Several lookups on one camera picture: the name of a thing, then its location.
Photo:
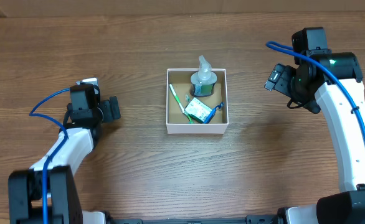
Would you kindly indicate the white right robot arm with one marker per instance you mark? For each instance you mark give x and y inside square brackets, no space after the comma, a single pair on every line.
[332,84]

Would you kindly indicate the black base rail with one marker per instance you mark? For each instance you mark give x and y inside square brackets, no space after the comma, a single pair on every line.
[250,219]

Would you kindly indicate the white cardboard box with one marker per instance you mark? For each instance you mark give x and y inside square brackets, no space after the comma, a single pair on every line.
[178,123]

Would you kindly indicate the clear soap pump bottle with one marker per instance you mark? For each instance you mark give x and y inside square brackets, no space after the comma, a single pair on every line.
[203,80]

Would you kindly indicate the green white floss packet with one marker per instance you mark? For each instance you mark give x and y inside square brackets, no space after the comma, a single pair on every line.
[198,110]

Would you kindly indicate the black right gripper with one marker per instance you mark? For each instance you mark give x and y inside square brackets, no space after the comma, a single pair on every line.
[279,78]

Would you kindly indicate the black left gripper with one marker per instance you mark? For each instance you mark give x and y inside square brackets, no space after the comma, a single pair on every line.
[113,109]

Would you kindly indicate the blue disposable razor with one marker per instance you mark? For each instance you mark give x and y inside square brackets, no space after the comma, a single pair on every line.
[213,112]

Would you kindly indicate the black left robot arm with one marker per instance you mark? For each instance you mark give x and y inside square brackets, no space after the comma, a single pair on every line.
[46,192]

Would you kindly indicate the green toothbrush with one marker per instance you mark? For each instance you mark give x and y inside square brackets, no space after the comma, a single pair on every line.
[183,111]

